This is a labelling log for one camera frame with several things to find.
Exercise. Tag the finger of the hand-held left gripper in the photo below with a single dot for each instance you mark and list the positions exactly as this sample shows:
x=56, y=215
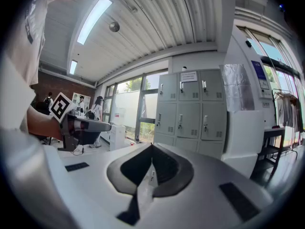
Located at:
x=98, y=126

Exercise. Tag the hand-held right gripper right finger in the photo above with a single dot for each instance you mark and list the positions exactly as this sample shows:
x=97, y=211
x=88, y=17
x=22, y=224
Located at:
x=202, y=187

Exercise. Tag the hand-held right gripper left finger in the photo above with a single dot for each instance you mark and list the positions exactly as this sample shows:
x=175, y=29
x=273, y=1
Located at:
x=95, y=175

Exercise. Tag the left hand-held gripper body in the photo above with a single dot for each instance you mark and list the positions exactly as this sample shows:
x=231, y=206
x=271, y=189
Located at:
x=71, y=132

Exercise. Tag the grey metal locker cabinet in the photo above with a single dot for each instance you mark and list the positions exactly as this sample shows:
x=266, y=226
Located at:
x=166, y=118

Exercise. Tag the grey locker door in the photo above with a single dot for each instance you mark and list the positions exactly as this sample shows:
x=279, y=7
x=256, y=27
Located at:
x=213, y=118

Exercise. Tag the person's left forearm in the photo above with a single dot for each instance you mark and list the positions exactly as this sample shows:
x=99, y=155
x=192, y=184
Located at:
x=44, y=124

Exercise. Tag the white box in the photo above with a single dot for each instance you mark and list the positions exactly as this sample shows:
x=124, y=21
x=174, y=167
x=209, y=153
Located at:
x=117, y=137

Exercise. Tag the dark metal bottle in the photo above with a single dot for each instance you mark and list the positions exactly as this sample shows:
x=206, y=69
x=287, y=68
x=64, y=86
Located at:
x=137, y=138

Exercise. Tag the large black-framed window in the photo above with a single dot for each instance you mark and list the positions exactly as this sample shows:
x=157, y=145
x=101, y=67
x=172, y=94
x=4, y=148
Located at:
x=143, y=104

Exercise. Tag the long ceiling light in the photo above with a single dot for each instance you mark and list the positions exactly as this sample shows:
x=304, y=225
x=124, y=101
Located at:
x=94, y=20
x=73, y=67

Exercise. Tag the set of black locker keys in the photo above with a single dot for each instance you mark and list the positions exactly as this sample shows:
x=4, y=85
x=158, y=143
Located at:
x=180, y=127

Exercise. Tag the beige printed t-shirt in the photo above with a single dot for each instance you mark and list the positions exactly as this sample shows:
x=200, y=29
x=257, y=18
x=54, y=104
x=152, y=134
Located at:
x=26, y=56

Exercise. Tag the black metal table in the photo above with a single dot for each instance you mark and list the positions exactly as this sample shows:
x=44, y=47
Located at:
x=274, y=131

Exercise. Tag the round metal ceiling fixture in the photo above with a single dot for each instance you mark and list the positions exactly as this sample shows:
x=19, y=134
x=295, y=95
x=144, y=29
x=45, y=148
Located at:
x=114, y=27

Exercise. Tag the white paper notice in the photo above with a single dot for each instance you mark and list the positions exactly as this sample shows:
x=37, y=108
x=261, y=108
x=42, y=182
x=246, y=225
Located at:
x=188, y=76

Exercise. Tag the silver foil sheet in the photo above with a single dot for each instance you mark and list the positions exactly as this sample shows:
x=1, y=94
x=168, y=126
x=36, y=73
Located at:
x=237, y=87

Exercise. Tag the row of hanging pale garments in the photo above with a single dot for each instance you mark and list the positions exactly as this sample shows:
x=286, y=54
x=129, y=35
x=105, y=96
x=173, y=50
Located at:
x=286, y=113

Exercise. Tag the black clothes rack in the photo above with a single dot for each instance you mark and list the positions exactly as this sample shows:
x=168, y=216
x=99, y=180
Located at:
x=280, y=90

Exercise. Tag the blue poster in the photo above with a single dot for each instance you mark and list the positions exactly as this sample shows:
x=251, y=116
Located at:
x=258, y=69

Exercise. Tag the white kiosk machine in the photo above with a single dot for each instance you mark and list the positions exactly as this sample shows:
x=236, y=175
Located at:
x=274, y=54

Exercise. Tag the white wall poster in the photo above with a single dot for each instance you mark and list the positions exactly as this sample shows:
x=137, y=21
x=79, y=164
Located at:
x=82, y=101

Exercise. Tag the small white camera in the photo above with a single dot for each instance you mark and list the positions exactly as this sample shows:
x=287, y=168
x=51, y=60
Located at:
x=184, y=68

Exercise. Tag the white wall notice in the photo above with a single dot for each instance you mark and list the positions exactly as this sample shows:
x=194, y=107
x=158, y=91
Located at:
x=264, y=88

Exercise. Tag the black wall device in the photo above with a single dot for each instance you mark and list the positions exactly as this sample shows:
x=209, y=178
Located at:
x=249, y=44

